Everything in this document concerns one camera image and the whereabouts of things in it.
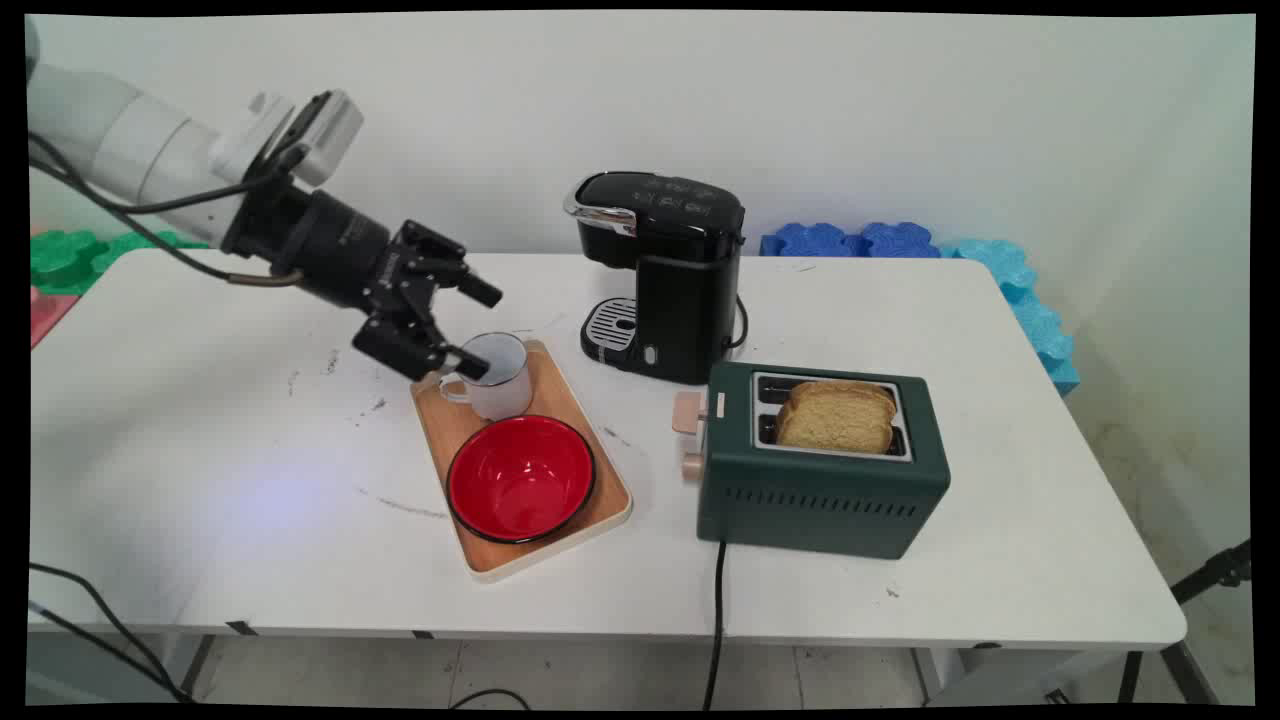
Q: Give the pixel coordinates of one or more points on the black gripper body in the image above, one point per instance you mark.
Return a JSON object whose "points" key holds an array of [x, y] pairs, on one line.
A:
{"points": [[330, 248]]}

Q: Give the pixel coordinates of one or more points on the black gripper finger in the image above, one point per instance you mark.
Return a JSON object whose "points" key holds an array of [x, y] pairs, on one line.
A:
{"points": [[478, 288], [402, 350]]}

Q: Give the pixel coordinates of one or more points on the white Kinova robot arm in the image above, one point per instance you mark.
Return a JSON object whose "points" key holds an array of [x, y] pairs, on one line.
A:
{"points": [[110, 135]]}

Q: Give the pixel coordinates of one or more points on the white enamel mug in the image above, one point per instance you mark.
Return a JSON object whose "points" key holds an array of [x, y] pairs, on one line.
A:
{"points": [[494, 377]]}

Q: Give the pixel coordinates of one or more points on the wooden serving tray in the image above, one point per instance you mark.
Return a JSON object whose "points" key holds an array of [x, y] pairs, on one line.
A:
{"points": [[520, 470]]}

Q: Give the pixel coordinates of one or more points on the red bowl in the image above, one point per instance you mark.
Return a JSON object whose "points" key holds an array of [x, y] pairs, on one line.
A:
{"points": [[521, 479]]}

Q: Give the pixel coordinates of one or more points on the black coffee machine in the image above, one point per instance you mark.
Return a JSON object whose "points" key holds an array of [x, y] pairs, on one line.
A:
{"points": [[660, 275]]}

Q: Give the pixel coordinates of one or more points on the green foam mat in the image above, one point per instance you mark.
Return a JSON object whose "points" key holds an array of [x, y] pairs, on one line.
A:
{"points": [[80, 255]]}

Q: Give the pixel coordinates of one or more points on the red foam mat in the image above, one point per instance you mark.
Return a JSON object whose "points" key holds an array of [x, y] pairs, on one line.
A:
{"points": [[45, 315]]}

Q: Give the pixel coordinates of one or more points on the bread slice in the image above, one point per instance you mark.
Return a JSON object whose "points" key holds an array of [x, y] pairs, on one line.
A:
{"points": [[838, 415]]}

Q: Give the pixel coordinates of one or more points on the green toaster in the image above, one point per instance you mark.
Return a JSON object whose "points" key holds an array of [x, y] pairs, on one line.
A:
{"points": [[820, 470]]}

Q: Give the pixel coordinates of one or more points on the light blue foam mat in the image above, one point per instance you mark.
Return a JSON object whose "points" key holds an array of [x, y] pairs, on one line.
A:
{"points": [[1030, 305]]}

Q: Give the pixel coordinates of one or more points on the black tripod leg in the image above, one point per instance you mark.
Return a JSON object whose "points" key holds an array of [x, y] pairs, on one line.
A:
{"points": [[1205, 575]]}

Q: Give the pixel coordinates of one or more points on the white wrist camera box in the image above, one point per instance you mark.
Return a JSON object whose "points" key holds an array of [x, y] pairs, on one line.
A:
{"points": [[322, 130]]}

